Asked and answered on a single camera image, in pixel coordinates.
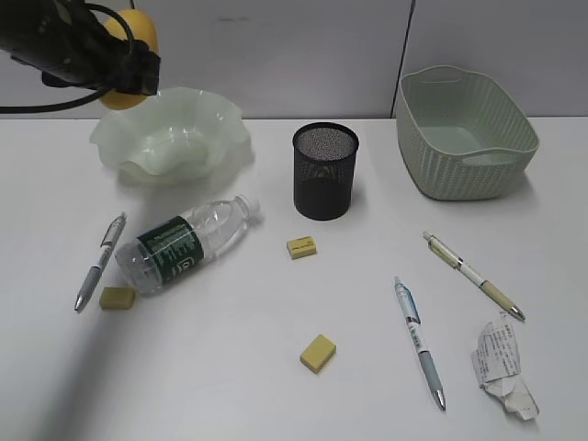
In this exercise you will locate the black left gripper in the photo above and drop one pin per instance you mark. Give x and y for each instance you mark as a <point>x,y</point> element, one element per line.
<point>127,68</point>

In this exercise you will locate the yellow mango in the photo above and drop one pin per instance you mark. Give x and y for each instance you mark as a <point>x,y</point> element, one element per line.
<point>143,29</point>

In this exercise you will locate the clear water bottle green label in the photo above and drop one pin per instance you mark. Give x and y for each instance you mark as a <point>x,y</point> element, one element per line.
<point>170,251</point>

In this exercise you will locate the beige white pen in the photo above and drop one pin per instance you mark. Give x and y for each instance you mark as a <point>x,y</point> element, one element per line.
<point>483,284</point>

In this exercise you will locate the white waste paper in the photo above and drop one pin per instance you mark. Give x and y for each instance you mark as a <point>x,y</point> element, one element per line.
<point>497,367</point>

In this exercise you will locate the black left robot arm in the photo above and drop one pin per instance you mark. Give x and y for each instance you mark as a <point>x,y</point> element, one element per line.
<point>79,44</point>

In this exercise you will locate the frosted green wavy plate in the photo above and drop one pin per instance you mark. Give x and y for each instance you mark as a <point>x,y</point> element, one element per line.
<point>179,135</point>

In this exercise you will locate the grey grip pen left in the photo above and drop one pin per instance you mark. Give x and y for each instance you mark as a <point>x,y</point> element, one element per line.
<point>106,247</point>

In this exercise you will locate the black mesh pen holder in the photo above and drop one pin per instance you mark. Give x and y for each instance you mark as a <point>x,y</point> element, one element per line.
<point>324,160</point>

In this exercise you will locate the yellow eraser near bottle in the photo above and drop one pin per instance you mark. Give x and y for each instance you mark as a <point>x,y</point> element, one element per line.
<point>117,298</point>

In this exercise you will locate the yellow eraser centre printed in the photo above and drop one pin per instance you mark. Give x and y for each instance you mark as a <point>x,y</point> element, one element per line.
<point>301,247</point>

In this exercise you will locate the light green plastic basket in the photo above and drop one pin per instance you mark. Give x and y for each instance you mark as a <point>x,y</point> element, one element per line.
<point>461,136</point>

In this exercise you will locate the yellow eraser front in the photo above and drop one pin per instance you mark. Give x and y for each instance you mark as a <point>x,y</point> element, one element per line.
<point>318,353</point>

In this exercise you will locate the blue white pen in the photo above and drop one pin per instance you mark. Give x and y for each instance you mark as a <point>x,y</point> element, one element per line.
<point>414,325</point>

